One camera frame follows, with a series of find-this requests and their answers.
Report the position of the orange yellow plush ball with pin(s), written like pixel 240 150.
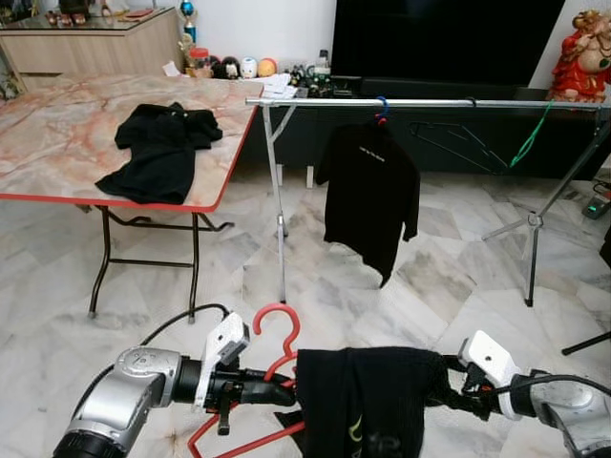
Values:
pixel 268 67

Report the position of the black flat screen television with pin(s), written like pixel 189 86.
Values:
pixel 449 38

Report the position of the black metal stand leg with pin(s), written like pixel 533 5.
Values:
pixel 587 343

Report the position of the black shirt with green logo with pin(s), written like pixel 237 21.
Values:
pixel 372 401

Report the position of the green plastic hanger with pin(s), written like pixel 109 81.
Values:
pixel 530 136

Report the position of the gold trophy with blue balls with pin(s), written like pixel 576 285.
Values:
pixel 188 11

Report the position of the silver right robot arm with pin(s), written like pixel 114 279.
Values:
pixel 573 425

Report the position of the black TV console cabinet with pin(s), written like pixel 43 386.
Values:
pixel 458 134

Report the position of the white pink tissue packet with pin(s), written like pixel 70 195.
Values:
pixel 172 70

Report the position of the black mouse plush ball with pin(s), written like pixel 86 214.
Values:
pixel 231 69

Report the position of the blue plastic hanger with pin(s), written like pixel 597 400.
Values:
pixel 383 103

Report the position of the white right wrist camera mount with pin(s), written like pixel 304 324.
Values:
pixel 492 358

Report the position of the red plastic hanger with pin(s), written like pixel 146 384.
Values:
pixel 297 332

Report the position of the black shirt with red collar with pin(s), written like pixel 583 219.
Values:
pixel 368 200

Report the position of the laughing Buddha statue red robe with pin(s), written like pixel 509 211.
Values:
pixel 582 62

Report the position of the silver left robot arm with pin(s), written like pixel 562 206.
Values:
pixel 124 396

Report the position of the marble pattern red-edged folding table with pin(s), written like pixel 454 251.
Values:
pixel 57 134

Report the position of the stack of white papers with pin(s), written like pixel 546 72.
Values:
pixel 282 86

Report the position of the dark navy shirt red trim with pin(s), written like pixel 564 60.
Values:
pixel 158 153

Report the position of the grey floor power strip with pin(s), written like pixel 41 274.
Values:
pixel 598 208

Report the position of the small clear bottle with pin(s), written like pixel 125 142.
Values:
pixel 323 67

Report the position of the black soundbar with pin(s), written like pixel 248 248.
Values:
pixel 439 90

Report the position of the silver metal clothes rack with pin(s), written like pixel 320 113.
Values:
pixel 430 102

